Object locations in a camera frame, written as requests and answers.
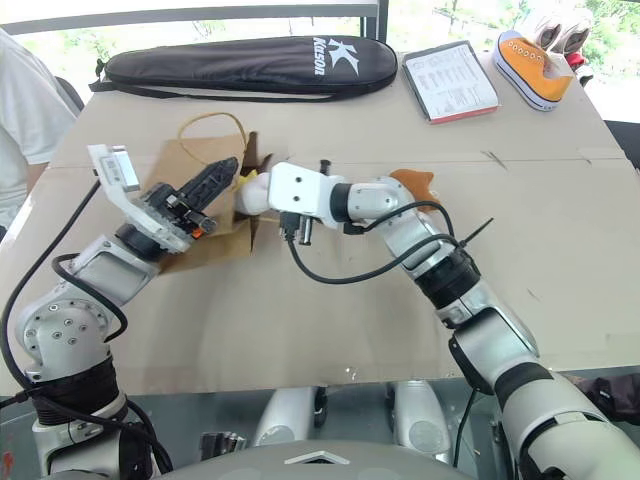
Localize black zip tie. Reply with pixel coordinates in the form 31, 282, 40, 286
456, 216, 496, 250

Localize white plush toy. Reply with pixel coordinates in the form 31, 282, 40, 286
234, 167, 274, 218

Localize orange canvas sneaker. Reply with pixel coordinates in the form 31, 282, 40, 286
493, 30, 574, 113

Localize dark cloth bundle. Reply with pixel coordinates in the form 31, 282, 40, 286
567, 372, 640, 426

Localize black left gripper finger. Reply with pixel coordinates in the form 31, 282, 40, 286
175, 156, 241, 202
187, 167, 239, 212

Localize white printed booklet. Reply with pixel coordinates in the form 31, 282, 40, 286
401, 41, 503, 126

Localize orange brown plush toy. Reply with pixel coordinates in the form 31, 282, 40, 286
389, 168, 444, 214

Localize white sneaker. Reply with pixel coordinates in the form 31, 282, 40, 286
530, 8, 565, 53
558, 7, 595, 56

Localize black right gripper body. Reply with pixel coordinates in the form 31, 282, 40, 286
278, 211, 316, 248

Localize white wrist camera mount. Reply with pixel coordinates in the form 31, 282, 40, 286
86, 143, 194, 254
266, 161, 335, 221

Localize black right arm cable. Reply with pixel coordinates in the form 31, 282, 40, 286
279, 200, 475, 287

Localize black chair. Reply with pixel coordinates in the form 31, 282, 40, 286
53, 74, 87, 114
601, 118, 640, 172

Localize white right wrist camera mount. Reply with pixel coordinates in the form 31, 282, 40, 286
266, 161, 335, 221

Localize grey window frame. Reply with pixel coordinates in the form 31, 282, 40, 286
0, 0, 392, 42

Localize black racket bag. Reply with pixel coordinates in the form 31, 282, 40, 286
88, 35, 400, 104

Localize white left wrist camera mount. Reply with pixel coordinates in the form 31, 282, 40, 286
86, 143, 194, 254

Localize grey robot torso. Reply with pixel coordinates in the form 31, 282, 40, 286
167, 439, 474, 480

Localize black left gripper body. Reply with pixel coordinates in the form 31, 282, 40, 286
136, 183, 220, 241

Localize person in white shirt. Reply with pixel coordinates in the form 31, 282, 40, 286
0, 27, 79, 232

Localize silver robot leg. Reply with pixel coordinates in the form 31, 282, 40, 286
252, 385, 318, 448
392, 379, 452, 464

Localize brown paper bag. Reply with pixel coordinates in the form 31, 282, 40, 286
142, 112, 290, 275

